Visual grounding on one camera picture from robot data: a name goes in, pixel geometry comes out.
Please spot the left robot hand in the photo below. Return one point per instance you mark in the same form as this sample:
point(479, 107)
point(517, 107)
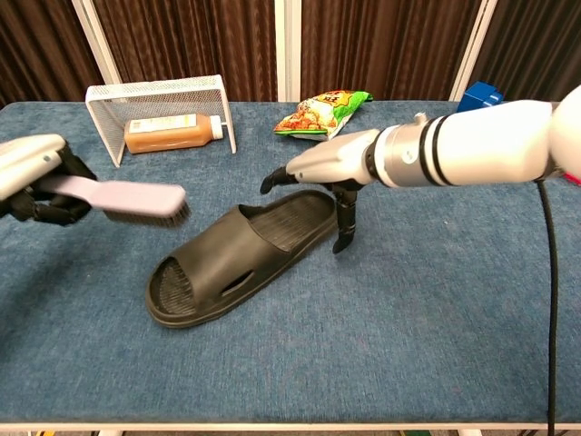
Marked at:
point(27, 163)

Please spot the white screen post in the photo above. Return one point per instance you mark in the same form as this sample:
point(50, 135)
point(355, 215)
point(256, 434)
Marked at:
point(95, 41)
point(288, 45)
point(472, 45)

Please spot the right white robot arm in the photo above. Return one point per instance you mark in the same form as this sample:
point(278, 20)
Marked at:
point(490, 141)

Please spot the orange juice bottle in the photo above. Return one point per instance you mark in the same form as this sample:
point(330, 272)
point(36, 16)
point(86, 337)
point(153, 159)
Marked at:
point(168, 136)

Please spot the blue toy building brick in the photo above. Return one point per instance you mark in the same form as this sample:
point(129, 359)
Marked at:
point(476, 97)

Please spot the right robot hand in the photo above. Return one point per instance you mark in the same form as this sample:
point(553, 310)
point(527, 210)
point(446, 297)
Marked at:
point(336, 159)

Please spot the grey cleaning brush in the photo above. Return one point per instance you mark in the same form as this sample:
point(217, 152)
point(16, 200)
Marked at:
point(136, 197)

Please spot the white mesh metal rack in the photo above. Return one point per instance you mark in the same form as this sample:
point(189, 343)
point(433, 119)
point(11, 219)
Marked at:
point(154, 88)

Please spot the green snack bag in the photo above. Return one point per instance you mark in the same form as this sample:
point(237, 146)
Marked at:
point(318, 113)

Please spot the blue fabric table cover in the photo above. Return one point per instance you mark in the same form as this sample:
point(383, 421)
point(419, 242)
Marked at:
point(408, 295)

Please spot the brown pleated screen panel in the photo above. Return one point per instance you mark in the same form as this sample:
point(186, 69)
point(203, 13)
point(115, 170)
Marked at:
point(386, 45)
point(535, 41)
point(181, 41)
point(41, 45)

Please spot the black rubber slide sandal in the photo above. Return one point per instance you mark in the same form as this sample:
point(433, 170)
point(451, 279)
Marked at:
point(218, 259)

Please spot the white table frame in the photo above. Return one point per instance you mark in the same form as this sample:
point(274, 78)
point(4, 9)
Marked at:
point(272, 428)

